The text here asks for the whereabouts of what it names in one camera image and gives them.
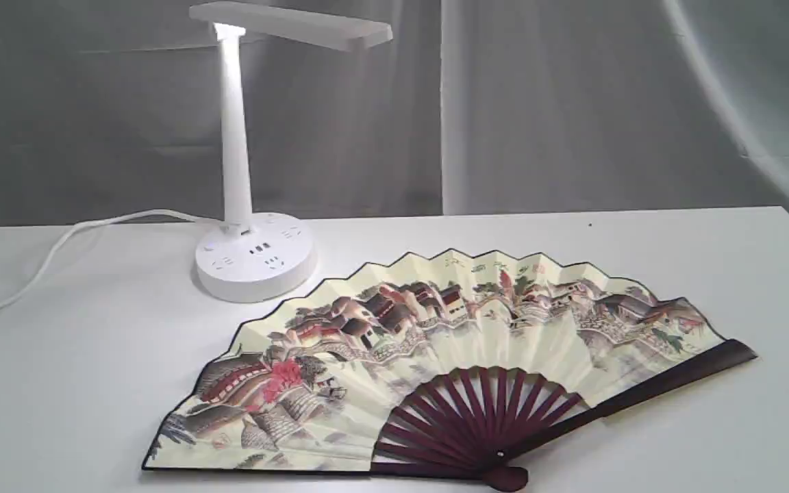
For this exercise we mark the painted paper folding fan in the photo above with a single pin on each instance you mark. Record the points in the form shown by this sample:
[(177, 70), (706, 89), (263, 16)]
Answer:
[(444, 367)]

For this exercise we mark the white desk lamp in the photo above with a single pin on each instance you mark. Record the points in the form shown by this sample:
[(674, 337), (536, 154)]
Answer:
[(257, 256)]

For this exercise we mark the grey backdrop curtain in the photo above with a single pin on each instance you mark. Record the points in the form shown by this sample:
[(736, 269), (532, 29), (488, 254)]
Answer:
[(474, 107)]

